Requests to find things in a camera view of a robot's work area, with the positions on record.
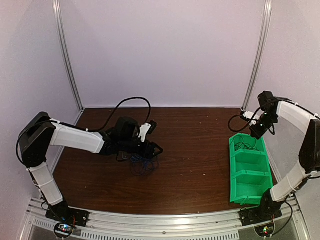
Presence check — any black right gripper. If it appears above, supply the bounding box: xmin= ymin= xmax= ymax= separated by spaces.
xmin=250 ymin=111 xmax=279 ymax=139

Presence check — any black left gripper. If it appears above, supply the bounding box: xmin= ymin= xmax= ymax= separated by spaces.
xmin=120 ymin=137 xmax=164 ymax=160

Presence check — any dark blue cable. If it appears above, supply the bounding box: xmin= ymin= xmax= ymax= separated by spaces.
xmin=129 ymin=154 xmax=161 ymax=177

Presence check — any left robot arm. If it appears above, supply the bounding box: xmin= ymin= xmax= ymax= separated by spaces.
xmin=15 ymin=112 xmax=164 ymax=222

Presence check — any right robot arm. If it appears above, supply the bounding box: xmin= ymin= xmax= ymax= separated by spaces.
xmin=249 ymin=91 xmax=320 ymax=221

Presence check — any green three-compartment bin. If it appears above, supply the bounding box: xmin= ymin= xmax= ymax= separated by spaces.
xmin=229 ymin=133 xmax=273 ymax=205

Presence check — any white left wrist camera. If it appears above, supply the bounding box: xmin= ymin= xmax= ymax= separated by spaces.
xmin=138 ymin=122 xmax=152 ymax=143

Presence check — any black right camera cable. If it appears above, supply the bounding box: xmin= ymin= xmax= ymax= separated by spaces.
xmin=227 ymin=107 xmax=266 ymax=133

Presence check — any black camera cable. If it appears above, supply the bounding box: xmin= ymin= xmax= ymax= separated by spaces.
xmin=227 ymin=107 xmax=266 ymax=133
xmin=86 ymin=97 xmax=152 ymax=133

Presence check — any black left camera cable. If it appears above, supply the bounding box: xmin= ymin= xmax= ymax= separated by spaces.
xmin=86 ymin=97 xmax=152 ymax=133

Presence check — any right aluminium corner post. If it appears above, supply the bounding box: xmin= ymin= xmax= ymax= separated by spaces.
xmin=241 ymin=0 xmax=272 ymax=110

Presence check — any aluminium corner post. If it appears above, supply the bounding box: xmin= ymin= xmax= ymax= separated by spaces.
xmin=241 ymin=0 xmax=272 ymax=110
xmin=52 ymin=0 xmax=84 ymax=112

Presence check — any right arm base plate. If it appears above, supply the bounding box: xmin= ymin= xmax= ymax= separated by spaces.
xmin=238 ymin=203 xmax=282 ymax=239

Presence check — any front aluminium rail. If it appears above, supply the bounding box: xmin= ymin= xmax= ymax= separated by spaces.
xmin=18 ymin=197 xmax=311 ymax=240

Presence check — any left aluminium corner post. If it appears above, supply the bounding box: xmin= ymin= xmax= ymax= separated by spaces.
xmin=52 ymin=0 xmax=84 ymax=112

